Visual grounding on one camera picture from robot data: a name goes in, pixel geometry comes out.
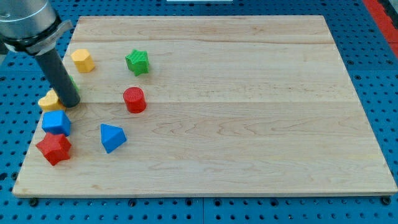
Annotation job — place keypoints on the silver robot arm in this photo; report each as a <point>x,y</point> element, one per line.
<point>31,26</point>

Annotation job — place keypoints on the red cylinder block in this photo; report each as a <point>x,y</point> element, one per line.
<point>134,100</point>

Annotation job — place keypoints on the red star block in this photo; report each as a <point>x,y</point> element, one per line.
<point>54,147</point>

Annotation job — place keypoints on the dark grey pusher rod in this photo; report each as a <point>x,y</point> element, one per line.
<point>57,75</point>

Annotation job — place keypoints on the yellow hexagon block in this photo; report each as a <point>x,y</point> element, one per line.
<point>82,60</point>

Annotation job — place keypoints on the blue cube block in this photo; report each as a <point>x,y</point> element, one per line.
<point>56,122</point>

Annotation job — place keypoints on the green star block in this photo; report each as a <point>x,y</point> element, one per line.
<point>137,62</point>

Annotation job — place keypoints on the red tape strip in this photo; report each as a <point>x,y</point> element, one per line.
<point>381,12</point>

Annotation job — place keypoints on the green block behind rod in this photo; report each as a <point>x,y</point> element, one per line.
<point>74,84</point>

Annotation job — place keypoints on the wooden board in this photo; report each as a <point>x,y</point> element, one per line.
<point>237,106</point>

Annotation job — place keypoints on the yellow heart block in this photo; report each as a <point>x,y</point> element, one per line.
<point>51,102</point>

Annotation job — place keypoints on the blue triangle block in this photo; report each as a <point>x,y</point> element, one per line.
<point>111,137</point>

